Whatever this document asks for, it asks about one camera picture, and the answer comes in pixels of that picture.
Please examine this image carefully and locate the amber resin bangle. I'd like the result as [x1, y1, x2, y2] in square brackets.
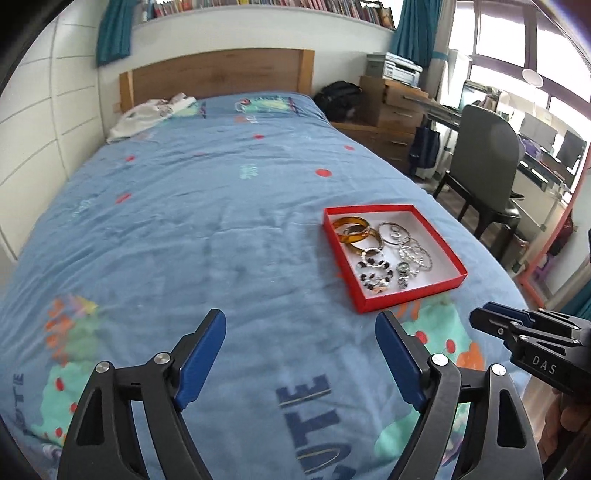
[332, 216, 372, 244]

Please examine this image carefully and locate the dark brown bangle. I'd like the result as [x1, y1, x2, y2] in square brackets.
[345, 225, 384, 255]

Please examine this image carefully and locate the person's right hand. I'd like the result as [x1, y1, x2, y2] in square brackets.
[538, 388, 590, 463]

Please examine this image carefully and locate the teal curtain left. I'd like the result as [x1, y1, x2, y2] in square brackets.
[95, 0, 137, 67]

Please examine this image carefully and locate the dark blue bag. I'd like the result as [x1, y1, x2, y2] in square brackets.
[408, 126, 440, 177]

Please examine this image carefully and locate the teal curtain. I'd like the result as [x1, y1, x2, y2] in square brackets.
[389, 0, 442, 68]
[95, 0, 137, 67]

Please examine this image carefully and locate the wooden headboard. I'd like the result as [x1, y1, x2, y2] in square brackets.
[119, 48, 315, 112]

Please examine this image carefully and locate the grey office chair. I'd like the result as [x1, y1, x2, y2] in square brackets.
[433, 104, 528, 241]

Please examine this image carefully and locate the brown beaded bracelet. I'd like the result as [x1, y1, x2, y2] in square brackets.
[355, 257, 397, 294]

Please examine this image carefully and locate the silver chain necklace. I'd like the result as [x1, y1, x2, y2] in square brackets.
[397, 237, 435, 278]

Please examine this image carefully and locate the black backpack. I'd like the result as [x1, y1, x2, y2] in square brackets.
[312, 81, 362, 122]

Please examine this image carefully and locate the white wardrobe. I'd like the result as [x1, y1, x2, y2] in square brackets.
[1, 1, 107, 261]

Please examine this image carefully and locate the white cloth on bed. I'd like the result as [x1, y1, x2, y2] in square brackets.
[106, 93, 197, 144]

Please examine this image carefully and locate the teal curtain right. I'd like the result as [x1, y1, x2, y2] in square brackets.
[389, 0, 442, 68]

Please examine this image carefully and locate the blue patterned bedspread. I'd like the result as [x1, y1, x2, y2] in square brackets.
[1, 93, 525, 479]

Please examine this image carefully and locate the thin silver bangle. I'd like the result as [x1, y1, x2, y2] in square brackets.
[378, 222, 412, 247]

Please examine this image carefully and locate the bookshelf with books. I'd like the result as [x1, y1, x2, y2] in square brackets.
[138, 0, 404, 30]

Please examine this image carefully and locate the glass desk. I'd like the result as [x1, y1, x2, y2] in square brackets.
[414, 99, 576, 193]

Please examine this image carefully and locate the red jewelry box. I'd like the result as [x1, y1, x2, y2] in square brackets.
[324, 204, 468, 313]

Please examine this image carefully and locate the wooden drawer cabinet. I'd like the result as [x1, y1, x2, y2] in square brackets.
[332, 76, 430, 174]

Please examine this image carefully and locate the white printer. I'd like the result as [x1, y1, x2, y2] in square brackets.
[365, 52, 423, 88]

